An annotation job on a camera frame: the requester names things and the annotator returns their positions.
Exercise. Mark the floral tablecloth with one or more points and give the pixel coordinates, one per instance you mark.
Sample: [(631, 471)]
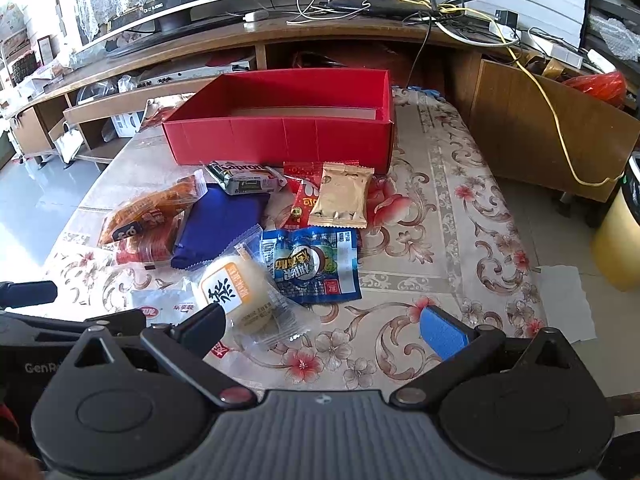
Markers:
[(439, 234)]

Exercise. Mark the brown cardboard box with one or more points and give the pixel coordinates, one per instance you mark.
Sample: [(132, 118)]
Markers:
[(541, 132)]

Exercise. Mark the silver media player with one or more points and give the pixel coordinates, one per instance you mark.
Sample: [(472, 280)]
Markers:
[(181, 71)]

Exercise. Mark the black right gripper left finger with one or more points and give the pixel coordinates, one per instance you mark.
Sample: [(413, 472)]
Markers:
[(181, 349)]

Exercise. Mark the gold foil snack packet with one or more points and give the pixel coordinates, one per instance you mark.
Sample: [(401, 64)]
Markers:
[(342, 200)]

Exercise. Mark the green white Kaprons wafer pack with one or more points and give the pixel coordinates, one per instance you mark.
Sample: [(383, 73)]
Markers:
[(243, 178)]

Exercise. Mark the wooden TV stand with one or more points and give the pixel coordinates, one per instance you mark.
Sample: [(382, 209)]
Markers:
[(414, 54)]

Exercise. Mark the white spicy strip packet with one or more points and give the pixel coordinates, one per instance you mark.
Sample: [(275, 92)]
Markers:
[(165, 307)]

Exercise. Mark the clear white pastry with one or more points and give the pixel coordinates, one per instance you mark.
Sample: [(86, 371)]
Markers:
[(257, 313)]

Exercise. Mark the white power strip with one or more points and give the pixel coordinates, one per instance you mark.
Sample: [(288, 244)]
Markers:
[(553, 50)]

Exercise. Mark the orange spicy snack packet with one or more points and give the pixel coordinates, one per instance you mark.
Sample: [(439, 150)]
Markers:
[(153, 209)]

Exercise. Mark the red cardboard box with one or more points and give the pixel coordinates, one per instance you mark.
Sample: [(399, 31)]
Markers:
[(296, 115)]

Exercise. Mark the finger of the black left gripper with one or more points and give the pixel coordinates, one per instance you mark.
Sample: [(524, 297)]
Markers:
[(123, 323), (20, 295)]

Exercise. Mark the black router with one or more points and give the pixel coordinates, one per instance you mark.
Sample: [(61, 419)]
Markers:
[(402, 10)]

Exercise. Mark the red clear cake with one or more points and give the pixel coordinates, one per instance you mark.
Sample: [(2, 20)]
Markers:
[(151, 248)]

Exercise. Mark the white small device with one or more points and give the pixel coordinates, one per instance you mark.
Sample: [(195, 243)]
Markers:
[(256, 16)]

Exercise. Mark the white paper sheet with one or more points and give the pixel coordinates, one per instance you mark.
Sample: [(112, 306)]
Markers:
[(565, 302)]

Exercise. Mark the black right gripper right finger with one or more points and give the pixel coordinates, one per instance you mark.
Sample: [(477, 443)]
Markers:
[(464, 352)]

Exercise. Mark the dark blue snack pouch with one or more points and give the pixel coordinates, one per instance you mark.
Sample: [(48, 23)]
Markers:
[(214, 222)]

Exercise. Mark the red Trolli gummy bag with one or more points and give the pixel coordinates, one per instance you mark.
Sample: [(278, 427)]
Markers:
[(304, 179)]

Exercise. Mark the blue snack packet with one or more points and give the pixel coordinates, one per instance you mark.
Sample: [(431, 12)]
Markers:
[(315, 265)]

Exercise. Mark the yellow bin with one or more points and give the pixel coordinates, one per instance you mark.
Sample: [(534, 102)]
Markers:
[(616, 244)]

